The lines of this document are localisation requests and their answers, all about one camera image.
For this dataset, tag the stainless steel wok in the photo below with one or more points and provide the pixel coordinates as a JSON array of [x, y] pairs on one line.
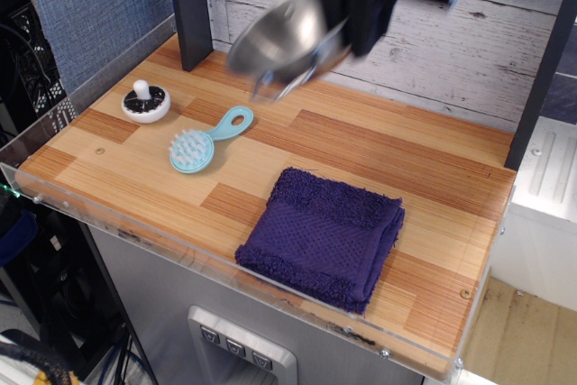
[[290, 44]]

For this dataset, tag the folded purple cloth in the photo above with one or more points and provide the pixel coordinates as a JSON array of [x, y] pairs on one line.
[[324, 238]]

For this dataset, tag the teal scrub brush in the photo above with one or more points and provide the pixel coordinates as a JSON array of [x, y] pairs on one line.
[[191, 151]]

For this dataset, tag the white black round strainer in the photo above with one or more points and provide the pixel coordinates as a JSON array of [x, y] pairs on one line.
[[146, 104]]

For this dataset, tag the white ridged side unit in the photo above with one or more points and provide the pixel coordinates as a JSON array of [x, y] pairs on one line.
[[535, 250]]

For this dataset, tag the black plastic crate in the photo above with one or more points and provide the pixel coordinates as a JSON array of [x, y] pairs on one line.
[[29, 76]]

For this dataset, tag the silver dispenser button panel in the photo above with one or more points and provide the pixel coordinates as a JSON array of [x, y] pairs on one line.
[[231, 354]]

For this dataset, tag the clear acrylic table guard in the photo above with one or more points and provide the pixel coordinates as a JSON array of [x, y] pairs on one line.
[[168, 239]]

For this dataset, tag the dark grey left post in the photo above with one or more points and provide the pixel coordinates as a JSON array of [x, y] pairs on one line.
[[194, 31]]

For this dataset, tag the dark grey post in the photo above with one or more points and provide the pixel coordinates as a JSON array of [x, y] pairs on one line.
[[194, 31], [544, 77]]

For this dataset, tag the dark grey right post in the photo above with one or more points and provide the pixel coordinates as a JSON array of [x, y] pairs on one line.
[[544, 77]]

